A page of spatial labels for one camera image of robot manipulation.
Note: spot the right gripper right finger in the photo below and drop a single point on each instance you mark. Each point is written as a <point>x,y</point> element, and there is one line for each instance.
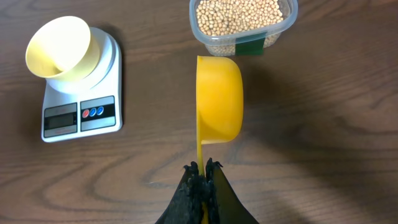
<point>223,205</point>

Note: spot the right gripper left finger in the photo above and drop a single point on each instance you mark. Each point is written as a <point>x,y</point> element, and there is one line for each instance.
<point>185,206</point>

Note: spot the yellow measuring scoop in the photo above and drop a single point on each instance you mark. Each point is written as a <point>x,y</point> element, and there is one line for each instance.
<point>219,103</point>

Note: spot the white digital kitchen scale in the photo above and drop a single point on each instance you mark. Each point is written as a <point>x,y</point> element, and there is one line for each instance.
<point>90,106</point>

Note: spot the yellow plastic bowl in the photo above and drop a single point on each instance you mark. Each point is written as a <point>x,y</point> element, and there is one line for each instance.
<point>63,49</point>

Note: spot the clear plastic bean container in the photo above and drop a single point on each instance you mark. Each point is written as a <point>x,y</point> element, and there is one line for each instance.
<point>251,42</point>

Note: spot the soybeans in container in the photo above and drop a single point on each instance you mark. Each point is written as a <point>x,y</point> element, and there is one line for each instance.
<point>228,17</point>

